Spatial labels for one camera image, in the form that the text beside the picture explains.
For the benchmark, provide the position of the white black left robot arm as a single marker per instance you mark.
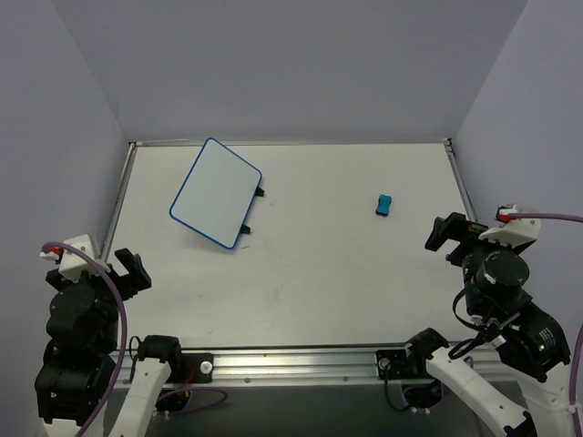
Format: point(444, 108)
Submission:
point(87, 322)

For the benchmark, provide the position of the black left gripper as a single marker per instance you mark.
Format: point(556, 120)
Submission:
point(111, 279)

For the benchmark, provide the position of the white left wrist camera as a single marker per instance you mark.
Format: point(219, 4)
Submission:
point(70, 265)

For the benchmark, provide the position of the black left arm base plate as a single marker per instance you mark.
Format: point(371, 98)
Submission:
point(197, 368)

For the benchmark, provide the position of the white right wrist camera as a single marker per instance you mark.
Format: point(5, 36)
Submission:
point(513, 232)

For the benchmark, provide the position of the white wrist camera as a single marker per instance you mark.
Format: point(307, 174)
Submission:
point(513, 232)
point(70, 265)

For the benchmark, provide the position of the aluminium front frame rail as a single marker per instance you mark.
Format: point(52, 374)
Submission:
point(294, 367)

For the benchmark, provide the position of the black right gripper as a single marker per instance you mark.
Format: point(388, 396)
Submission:
point(462, 236)

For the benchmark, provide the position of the aluminium table edge rail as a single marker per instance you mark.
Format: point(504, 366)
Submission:
point(467, 201)

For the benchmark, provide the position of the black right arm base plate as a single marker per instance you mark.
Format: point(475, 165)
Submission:
point(398, 364)

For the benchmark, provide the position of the blue whiteboard eraser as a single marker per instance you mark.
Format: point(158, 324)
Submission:
point(383, 205)

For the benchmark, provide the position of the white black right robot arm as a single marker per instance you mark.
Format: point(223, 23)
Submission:
point(504, 317)

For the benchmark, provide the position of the blue-framed whiteboard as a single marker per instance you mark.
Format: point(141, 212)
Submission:
point(216, 196)

